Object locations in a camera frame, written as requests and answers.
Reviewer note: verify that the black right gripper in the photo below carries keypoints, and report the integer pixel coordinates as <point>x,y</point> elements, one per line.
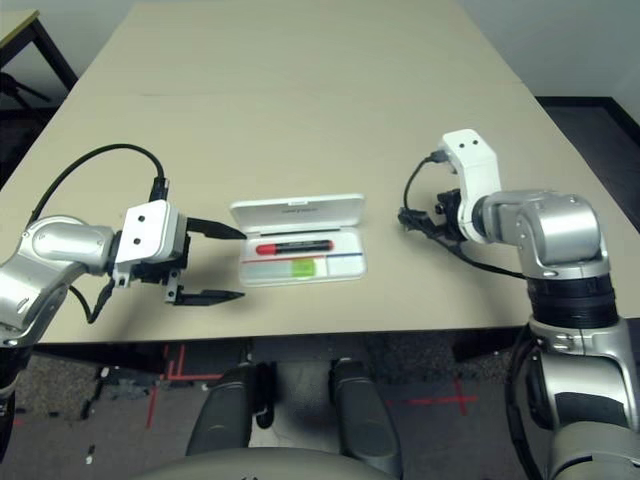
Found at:
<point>450,210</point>

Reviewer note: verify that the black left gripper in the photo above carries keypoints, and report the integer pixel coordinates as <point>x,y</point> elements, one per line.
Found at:
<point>155,272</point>

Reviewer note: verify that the black marker with red cap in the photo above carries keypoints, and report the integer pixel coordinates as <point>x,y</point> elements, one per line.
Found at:
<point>300,246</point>

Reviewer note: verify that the pale highlighter with green cap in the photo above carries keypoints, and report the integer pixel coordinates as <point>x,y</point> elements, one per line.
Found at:
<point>302,268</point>

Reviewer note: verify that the white plastic pencil case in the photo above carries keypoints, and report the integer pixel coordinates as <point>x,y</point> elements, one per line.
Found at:
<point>300,212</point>

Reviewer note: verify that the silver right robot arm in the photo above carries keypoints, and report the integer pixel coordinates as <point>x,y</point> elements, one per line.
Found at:
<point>550,225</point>

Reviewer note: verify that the dark grey left robot leg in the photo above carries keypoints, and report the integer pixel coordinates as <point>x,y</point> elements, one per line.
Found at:
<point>225,415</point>

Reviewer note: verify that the dark grey robot leg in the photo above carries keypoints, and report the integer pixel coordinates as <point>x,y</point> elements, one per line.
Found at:
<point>225,415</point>
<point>360,410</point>

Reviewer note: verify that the red floor tape cross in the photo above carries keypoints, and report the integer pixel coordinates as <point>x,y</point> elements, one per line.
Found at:
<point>461,400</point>

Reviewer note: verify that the dark grey right robot leg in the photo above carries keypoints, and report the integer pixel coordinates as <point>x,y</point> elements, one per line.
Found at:
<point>360,410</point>

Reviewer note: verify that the grey robot torso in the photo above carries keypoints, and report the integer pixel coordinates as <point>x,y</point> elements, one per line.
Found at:
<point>260,467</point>

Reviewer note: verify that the black tripod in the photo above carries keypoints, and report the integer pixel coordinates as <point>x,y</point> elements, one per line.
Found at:
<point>20,90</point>

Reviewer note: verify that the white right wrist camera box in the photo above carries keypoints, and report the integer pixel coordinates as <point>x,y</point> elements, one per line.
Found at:
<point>470,150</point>

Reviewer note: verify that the side table with black frame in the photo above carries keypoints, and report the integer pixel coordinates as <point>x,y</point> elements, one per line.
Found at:
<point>15,22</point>

